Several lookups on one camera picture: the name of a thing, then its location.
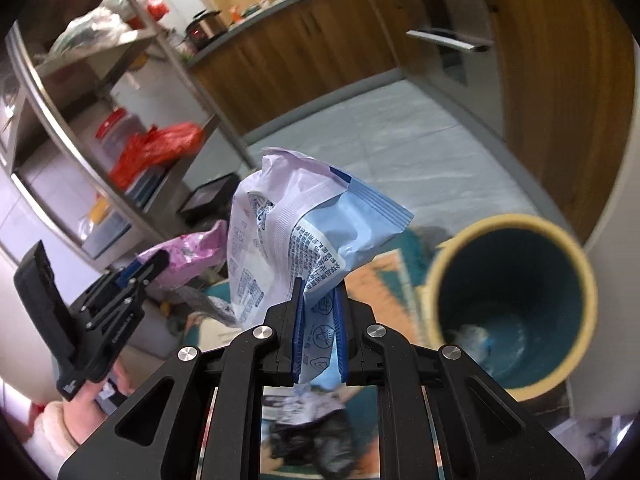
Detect stainless built-in oven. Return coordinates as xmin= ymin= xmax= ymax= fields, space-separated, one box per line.
xmin=392 ymin=0 xmax=504 ymax=139

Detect stainless steel shelf rack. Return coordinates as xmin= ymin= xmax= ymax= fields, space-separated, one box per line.
xmin=1 ymin=0 xmax=254 ymax=270

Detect blue lidded storage box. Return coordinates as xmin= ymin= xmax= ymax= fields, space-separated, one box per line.
xmin=79 ymin=164 xmax=172 ymax=260

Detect red-lidded plastic jar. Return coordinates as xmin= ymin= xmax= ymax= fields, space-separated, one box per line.
xmin=96 ymin=107 xmax=146 ymax=162

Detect pink purple snack wrapper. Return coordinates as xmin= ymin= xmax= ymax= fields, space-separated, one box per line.
xmin=137 ymin=220 xmax=228 ymax=290

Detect white blue snack bag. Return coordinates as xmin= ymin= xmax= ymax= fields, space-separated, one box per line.
xmin=227 ymin=148 xmax=413 ymax=382

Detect teal beige patterned mat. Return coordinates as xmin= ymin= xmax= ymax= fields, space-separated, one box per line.
xmin=184 ymin=228 xmax=452 ymax=480

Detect black square tray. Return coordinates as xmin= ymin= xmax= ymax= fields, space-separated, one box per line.
xmin=178 ymin=172 xmax=241 ymax=228

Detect wooden kitchen cabinets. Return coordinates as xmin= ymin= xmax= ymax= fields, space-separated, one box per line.
xmin=192 ymin=0 xmax=636 ymax=240

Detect black rice cooker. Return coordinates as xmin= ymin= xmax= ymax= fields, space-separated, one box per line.
xmin=186 ymin=10 xmax=228 ymax=51

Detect teal yellow-rimmed trash bin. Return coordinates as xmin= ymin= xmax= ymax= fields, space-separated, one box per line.
xmin=421 ymin=214 xmax=598 ymax=402

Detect person's left hand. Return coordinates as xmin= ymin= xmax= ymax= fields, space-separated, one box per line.
xmin=24 ymin=378 xmax=107 ymax=470

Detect red plastic bag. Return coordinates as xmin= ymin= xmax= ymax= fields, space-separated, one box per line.
xmin=110 ymin=122 xmax=205 ymax=191

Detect black plastic bag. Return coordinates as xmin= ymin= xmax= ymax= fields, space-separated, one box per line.
xmin=269 ymin=410 xmax=357 ymax=479

